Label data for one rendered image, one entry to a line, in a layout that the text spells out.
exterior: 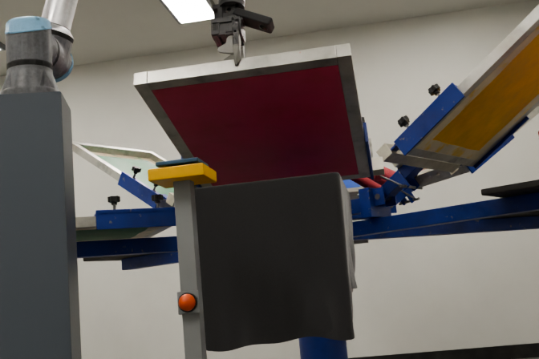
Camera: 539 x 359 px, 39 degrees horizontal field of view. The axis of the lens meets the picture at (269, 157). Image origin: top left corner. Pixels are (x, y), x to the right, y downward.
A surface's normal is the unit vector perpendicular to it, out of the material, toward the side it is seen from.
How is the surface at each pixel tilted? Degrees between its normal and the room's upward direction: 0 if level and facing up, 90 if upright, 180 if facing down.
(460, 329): 90
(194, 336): 90
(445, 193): 90
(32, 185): 90
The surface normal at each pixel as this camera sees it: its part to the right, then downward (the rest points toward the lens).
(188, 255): -0.16, -0.17
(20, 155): 0.11, -0.19
